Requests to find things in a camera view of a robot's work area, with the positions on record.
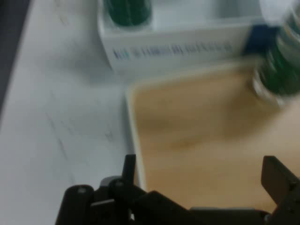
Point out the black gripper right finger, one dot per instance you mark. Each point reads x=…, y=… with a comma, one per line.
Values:
x=287, y=194

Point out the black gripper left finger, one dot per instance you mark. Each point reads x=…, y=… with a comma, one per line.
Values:
x=112, y=206

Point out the wooden tray with cream rim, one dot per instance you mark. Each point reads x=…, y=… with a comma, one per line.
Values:
x=199, y=140

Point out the green label water bottle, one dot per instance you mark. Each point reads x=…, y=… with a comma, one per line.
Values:
x=127, y=12
x=279, y=70

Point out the white and blue cardboard box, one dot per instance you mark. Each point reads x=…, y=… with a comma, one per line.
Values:
x=168, y=44

